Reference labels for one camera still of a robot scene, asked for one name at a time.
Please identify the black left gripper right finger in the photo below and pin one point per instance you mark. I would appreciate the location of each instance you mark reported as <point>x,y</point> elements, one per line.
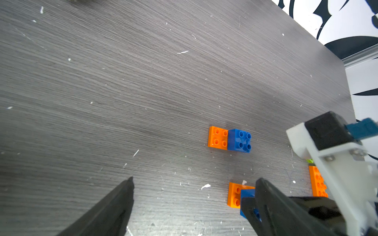
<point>286,216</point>

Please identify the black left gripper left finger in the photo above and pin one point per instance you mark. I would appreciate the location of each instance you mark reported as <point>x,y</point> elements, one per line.
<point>109,217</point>

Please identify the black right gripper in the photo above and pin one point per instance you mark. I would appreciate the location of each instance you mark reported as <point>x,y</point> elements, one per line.
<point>353,184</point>

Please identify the blue square lego brick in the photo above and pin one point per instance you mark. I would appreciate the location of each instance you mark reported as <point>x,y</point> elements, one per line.
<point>239,140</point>

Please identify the small orange lego brick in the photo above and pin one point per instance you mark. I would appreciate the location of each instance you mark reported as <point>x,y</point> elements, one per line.
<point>218,138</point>

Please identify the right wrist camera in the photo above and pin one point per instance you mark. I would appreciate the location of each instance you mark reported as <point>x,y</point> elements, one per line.
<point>330,130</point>

